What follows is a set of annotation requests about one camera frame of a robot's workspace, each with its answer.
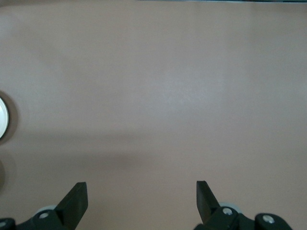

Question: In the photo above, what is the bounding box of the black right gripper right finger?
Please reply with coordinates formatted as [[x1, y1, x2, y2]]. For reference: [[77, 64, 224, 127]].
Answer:
[[193, 180, 292, 230]]

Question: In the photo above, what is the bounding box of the pale pink round plate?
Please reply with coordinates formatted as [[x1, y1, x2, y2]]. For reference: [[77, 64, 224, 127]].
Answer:
[[0, 91, 11, 142]]

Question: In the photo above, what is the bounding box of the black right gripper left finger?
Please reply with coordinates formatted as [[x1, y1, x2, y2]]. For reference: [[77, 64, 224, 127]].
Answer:
[[0, 182, 88, 230]]

